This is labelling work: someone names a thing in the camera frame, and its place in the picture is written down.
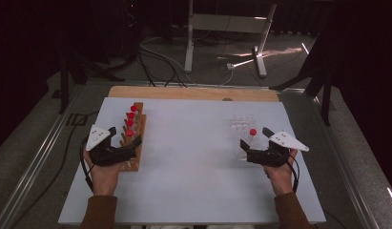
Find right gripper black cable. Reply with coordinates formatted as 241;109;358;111
287;154;301;194

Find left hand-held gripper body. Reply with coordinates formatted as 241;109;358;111
85;124;138;167

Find person's left hand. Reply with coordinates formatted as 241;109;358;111
82;147;125;198

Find white table mat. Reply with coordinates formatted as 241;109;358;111
58;96;327;225

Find thin black floor cable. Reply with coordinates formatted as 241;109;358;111
9;110;100;229

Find white metal stand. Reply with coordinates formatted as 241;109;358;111
183;0;278;78

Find metal floor rail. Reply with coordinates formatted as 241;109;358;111
311;94;380;229
0;85;87;229

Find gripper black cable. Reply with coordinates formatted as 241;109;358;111
287;154;301;194
79;136;95;193

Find black tripod stand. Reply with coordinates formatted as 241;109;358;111
269;28;336;127
58;47;126;115

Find wooden test tube rack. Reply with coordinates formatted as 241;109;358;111
119;101;148;173

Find black floor cable bundle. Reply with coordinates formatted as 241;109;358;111
136;42;189;89

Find person's right hand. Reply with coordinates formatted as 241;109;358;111
263;149;299;197

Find clear plastic test tube rack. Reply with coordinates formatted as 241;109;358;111
226;114;264;161

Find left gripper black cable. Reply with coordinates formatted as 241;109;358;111
79;136;95;193

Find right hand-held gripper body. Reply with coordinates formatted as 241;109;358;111
246;131;310;169

